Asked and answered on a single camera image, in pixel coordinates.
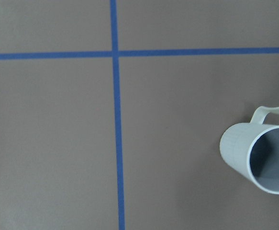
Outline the white ceramic mug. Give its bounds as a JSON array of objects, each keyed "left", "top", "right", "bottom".
[{"left": 220, "top": 106, "right": 279, "bottom": 195}]

